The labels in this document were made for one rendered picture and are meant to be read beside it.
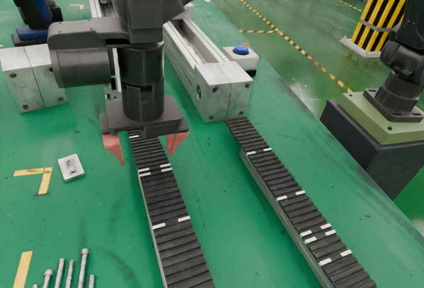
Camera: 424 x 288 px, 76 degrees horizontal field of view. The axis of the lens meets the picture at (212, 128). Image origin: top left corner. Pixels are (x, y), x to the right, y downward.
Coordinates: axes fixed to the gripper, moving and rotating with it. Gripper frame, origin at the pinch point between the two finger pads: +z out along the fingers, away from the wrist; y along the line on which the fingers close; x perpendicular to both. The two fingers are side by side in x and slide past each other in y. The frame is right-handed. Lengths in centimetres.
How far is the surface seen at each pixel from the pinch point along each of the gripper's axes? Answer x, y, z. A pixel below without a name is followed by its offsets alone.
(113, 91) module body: -18.4, 3.2, -1.6
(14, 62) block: -24.2, 19.9, -6.2
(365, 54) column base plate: -174, -281, 76
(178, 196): 9.8, -2.6, -0.3
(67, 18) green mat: -79, 13, 3
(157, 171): 4.5, -0.8, -0.4
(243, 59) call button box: -26.4, -31.2, -2.6
